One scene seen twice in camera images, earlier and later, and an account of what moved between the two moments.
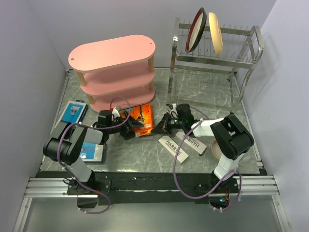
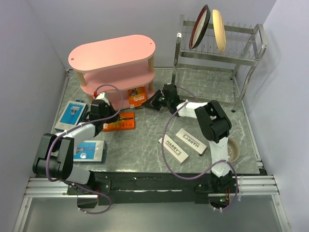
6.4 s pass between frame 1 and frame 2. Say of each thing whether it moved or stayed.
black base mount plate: stayed
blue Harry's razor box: stayed
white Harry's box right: stayed
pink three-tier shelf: stayed
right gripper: moved
